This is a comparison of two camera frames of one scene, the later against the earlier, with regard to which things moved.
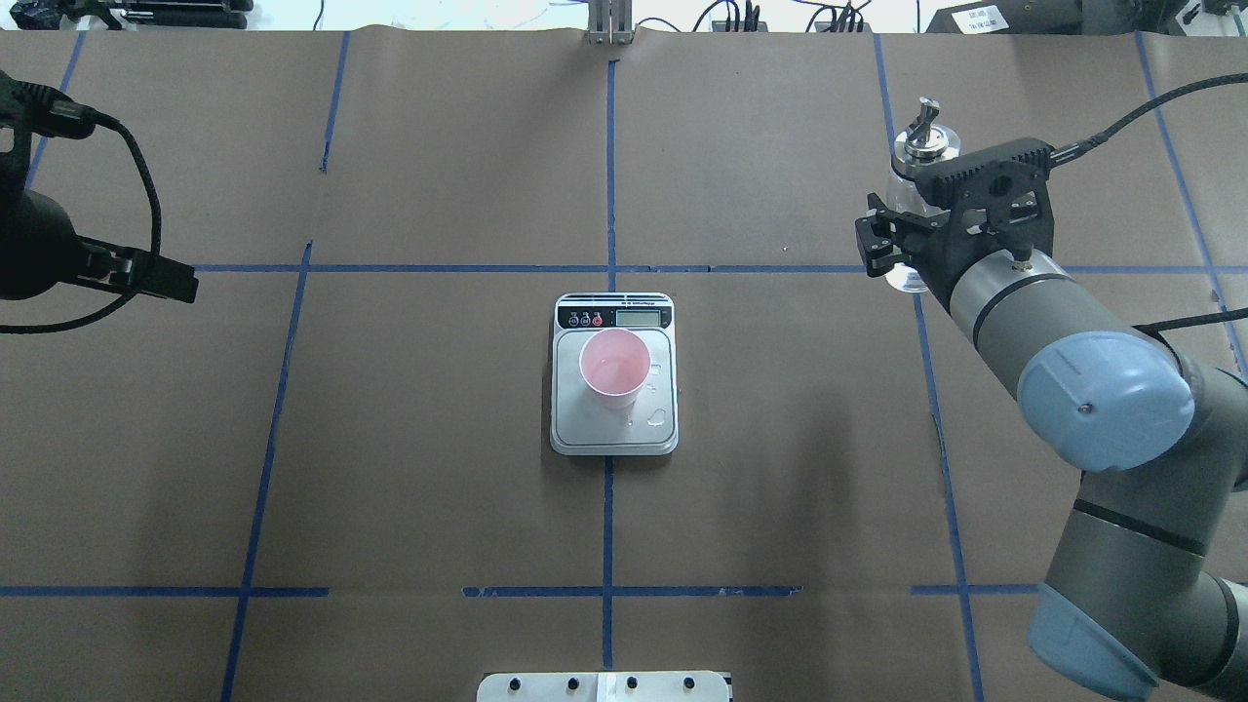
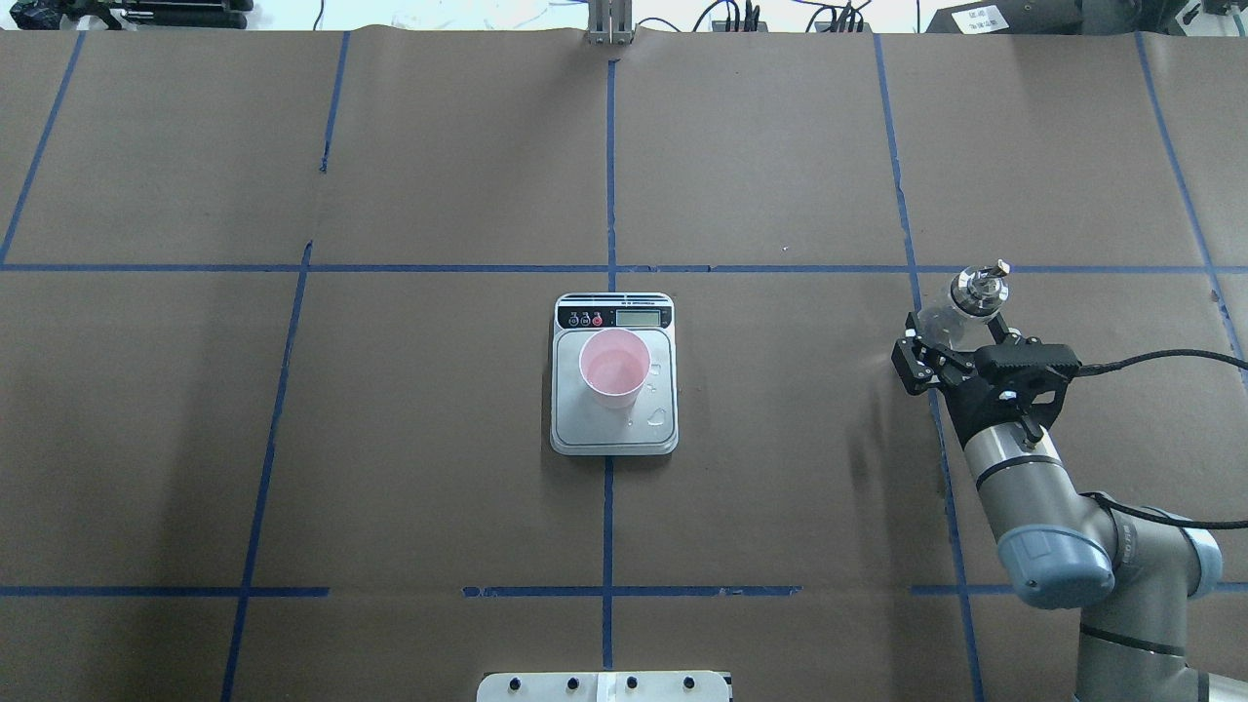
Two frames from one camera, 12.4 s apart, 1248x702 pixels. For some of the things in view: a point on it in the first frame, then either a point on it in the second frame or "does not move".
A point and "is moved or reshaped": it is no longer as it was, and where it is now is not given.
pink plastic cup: [614, 366] does not move
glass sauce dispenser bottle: [922, 144] is moved or reshaped
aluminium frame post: [610, 22] does not move
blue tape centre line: [611, 307] does not move
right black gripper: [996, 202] → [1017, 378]
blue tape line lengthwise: [935, 431] does not move
